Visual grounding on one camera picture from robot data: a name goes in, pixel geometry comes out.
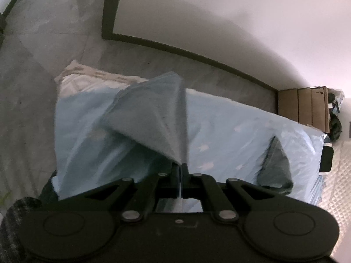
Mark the grey wall switch panel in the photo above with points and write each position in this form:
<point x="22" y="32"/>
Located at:
<point x="350" y="129"/>

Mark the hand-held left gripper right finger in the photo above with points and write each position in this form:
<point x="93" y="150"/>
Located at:
<point x="185" y="176"/>

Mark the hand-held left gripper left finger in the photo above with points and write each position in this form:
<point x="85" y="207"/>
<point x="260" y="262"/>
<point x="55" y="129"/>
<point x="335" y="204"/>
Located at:
<point x="175" y="176"/>

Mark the person's dark plaid clothing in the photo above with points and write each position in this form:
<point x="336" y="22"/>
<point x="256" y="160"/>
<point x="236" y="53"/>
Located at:
<point x="19" y="219"/>

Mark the white quilted headboard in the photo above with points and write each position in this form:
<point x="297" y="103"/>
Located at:
<point x="338" y="186"/>

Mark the bed with light blue sheet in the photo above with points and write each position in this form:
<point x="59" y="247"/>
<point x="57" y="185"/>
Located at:
<point x="224" y="131"/>

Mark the clutter on bedside unit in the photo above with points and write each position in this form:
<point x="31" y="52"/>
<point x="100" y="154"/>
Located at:
<point x="336" y="126"/>

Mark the wooden nightstand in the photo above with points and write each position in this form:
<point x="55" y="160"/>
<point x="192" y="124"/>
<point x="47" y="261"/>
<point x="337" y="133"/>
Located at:
<point x="304" y="106"/>

